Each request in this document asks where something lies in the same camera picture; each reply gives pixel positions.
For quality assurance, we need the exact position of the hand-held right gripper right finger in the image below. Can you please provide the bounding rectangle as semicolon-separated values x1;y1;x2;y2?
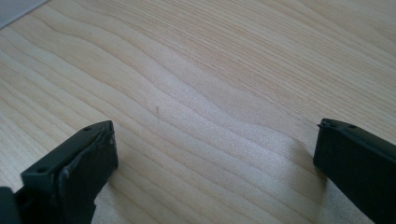
313;118;396;224

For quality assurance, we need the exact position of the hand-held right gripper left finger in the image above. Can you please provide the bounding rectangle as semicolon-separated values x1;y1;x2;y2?
13;120;120;224

